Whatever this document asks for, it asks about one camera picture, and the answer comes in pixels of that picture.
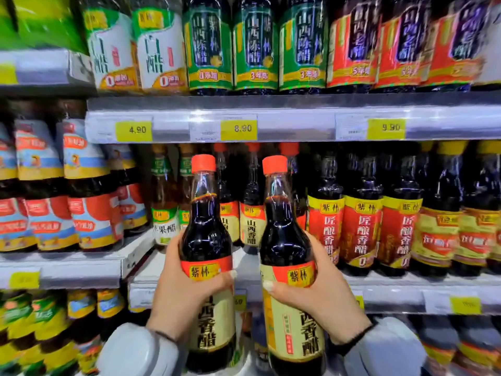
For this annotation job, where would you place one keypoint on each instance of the person's left hand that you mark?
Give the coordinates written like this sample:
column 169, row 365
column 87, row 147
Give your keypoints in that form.
column 176, row 293

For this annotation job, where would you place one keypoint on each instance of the person's right hand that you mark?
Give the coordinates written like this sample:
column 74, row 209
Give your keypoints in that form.
column 332, row 301

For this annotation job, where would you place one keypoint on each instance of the person's right thumb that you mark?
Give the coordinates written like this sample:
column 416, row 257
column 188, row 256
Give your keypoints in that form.
column 283, row 291

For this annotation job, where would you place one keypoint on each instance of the person's left thumb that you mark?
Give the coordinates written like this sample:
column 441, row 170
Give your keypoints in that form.
column 217, row 281

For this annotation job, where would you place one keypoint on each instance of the red-capped dark vinegar bottle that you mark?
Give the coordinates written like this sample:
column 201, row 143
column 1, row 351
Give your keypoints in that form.
column 285, row 242
column 251, row 219
column 229, row 215
column 297, row 184
column 205, row 238

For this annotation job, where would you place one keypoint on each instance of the person's right forearm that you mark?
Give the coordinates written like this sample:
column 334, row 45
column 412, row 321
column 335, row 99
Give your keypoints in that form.
column 387, row 352

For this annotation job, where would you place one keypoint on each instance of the person's left forearm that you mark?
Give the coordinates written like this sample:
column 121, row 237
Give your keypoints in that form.
column 137, row 352

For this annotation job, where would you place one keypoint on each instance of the yellow price tag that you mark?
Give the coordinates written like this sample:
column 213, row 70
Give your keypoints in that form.
column 465, row 305
column 240, row 303
column 238, row 130
column 386, row 129
column 8, row 73
column 24, row 280
column 134, row 131

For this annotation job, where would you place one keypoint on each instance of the thin black wrist band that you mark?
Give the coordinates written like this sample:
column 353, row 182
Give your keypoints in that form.
column 166, row 336

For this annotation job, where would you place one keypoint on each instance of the red yellow label vinegar bottle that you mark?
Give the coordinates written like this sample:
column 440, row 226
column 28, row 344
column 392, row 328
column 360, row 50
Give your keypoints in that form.
column 325, row 215
column 399, row 231
column 362, row 227

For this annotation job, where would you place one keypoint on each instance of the amber apple vinegar bottle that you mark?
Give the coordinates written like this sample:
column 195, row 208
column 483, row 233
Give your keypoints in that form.
column 164, row 207
column 184, row 191

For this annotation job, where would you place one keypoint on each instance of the grey metal shelf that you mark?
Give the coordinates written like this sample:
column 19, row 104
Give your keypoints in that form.
column 43, row 70
column 391, row 289
column 297, row 117
column 78, row 266

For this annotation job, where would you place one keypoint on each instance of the blue yellow label bottle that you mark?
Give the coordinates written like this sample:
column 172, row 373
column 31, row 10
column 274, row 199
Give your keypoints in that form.
column 84, row 328
column 110, row 309

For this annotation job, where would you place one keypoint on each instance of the blue red label sauce bottle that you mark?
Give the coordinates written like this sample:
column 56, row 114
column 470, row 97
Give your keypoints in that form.
column 90, row 191
column 43, row 184
column 131, row 203
column 11, row 223

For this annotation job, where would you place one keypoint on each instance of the yellow-capped dark vinegar bottle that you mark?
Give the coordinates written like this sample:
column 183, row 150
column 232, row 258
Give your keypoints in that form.
column 436, row 234
column 477, row 231

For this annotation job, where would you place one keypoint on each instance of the grey yellow label bottle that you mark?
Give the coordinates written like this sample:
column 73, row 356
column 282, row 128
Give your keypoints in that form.
column 438, row 344
column 479, row 344

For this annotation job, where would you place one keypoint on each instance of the green yellow label bottle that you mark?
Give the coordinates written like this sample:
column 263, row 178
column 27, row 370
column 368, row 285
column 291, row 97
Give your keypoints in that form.
column 54, row 336
column 15, row 328

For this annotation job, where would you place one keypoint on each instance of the green label vinegar bottle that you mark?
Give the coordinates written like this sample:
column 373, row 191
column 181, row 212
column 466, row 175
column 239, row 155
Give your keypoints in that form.
column 255, row 46
column 303, row 46
column 208, row 46

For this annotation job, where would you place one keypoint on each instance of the white label vinegar bottle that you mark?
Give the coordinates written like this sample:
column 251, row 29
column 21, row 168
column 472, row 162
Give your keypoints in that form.
column 160, row 46
column 111, row 46

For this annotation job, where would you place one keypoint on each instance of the red purple label vinegar bottle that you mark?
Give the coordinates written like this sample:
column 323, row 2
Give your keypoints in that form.
column 456, row 46
column 403, row 46
column 352, row 46

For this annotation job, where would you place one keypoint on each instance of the green packet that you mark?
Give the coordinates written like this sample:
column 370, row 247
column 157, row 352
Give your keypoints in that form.
column 47, row 19

